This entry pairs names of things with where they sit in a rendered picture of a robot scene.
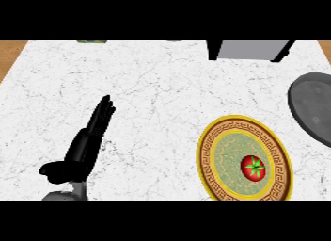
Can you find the ornate yellow brown plate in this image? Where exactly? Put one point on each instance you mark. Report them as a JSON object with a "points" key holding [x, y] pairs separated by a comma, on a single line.
{"points": [[223, 150]]}

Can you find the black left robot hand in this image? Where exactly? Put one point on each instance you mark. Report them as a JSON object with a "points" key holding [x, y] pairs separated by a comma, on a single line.
{"points": [[83, 147]]}

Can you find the green yellow object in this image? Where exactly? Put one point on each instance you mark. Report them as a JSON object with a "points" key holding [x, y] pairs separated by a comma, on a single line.
{"points": [[90, 41]]}

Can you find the dark grey pan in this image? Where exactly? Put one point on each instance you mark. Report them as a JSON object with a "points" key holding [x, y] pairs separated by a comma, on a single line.
{"points": [[319, 106]]}

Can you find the grey appliance with black frame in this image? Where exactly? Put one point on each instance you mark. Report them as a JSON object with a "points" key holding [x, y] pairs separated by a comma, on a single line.
{"points": [[251, 49]]}

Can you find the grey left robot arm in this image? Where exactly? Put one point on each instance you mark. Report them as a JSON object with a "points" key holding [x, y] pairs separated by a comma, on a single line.
{"points": [[71, 194]]}

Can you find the red tomato with green stem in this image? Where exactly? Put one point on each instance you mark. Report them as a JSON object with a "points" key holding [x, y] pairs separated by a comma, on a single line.
{"points": [[252, 168]]}

